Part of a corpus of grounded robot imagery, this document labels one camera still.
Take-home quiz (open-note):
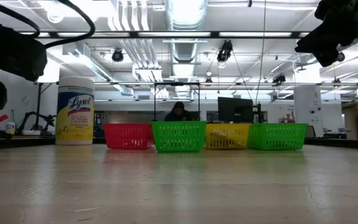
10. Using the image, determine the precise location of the yellow plastic basket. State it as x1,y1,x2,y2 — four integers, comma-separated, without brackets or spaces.
205,123,251,150

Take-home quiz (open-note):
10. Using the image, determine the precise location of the Lysol wipes canister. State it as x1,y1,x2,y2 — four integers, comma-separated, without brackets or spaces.
55,76,96,146

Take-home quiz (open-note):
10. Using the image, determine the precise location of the black ceiling camera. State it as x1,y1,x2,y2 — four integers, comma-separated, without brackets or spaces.
111,48,124,63

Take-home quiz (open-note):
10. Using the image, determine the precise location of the red plastic basket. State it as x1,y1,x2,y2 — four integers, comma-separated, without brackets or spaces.
103,123,154,150

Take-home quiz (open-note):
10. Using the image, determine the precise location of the white column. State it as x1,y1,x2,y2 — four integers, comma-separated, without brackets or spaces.
293,85,324,138

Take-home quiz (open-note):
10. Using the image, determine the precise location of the black computer monitor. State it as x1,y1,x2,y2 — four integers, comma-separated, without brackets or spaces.
218,96,255,124

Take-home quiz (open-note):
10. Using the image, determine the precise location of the black overhead camera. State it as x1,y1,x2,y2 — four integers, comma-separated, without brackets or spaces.
216,39,234,63

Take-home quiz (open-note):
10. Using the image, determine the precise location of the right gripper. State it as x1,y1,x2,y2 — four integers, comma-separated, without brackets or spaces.
294,0,358,68

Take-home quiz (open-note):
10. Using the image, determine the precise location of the black background frame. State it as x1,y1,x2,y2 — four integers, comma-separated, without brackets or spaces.
153,82,201,123

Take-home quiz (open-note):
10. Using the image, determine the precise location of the person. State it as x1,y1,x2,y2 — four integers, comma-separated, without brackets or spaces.
163,101,195,122

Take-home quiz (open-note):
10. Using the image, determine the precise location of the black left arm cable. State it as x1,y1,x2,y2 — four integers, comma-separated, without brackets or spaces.
44,0,96,50

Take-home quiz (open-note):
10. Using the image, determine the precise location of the thin black hanging cable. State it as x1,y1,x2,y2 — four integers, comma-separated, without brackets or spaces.
0,0,41,39

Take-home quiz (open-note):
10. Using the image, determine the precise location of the green plastic basket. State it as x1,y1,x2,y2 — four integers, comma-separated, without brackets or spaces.
247,123,308,151
151,120,208,153

